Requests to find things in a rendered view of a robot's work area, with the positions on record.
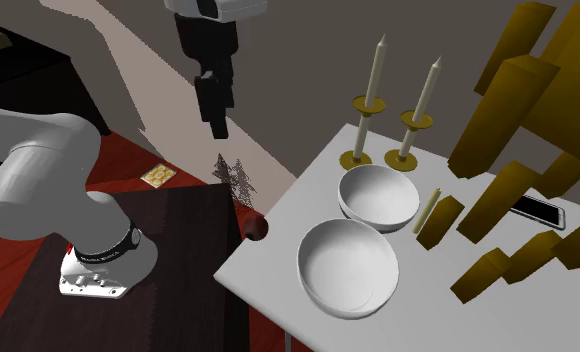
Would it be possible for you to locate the large white bowl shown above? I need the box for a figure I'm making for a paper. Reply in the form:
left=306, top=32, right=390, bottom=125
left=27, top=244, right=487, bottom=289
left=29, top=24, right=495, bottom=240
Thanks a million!
left=296, top=217, right=400, bottom=321

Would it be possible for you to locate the yellow patterned square tile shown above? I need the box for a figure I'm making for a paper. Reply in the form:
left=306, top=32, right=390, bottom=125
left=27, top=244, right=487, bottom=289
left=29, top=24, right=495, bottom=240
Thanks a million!
left=139, top=163, right=179, bottom=188

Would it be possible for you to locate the white table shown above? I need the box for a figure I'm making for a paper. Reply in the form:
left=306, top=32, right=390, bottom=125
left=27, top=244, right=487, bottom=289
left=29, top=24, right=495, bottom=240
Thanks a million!
left=213, top=122, right=580, bottom=352

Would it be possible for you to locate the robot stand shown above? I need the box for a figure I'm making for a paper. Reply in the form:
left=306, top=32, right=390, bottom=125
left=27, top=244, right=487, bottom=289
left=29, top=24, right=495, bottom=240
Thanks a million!
left=0, top=182, right=251, bottom=352

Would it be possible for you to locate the tall gold candlestick with candle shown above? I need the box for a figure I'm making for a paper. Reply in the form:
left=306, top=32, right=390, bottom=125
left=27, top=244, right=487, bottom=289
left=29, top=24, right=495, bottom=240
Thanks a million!
left=339, top=32, right=389, bottom=172

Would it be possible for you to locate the loose cream candle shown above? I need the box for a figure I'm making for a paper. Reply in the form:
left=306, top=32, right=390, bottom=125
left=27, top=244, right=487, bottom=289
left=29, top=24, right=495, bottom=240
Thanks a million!
left=411, top=186, right=443, bottom=235

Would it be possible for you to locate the small white bowl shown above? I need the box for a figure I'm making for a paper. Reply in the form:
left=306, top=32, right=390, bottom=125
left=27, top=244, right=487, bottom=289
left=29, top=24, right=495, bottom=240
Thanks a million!
left=337, top=163, right=421, bottom=233

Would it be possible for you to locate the dark red round pot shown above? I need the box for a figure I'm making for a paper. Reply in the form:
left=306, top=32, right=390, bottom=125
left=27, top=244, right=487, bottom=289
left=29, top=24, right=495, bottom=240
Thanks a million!
left=243, top=214, right=270, bottom=243

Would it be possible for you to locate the short gold candlestick with candle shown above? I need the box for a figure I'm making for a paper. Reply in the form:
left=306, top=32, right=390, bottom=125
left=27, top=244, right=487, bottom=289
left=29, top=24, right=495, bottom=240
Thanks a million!
left=383, top=54, right=444, bottom=173

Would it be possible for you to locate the dry brown plant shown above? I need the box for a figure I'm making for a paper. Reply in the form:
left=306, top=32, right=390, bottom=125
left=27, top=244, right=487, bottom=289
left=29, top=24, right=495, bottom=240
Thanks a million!
left=211, top=152, right=258, bottom=207

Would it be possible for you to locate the black smartphone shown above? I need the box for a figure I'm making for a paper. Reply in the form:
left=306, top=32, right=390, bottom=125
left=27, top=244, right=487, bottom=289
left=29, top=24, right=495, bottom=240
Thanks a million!
left=509, top=193, right=567, bottom=231

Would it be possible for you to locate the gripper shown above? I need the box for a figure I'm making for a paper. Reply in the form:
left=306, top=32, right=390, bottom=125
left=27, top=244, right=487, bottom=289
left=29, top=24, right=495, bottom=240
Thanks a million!
left=173, top=12, right=240, bottom=141

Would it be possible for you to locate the black cabinet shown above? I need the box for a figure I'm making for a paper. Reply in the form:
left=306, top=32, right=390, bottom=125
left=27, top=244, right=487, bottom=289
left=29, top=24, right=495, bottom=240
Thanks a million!
left=0, top=23, right=112, bottom=139

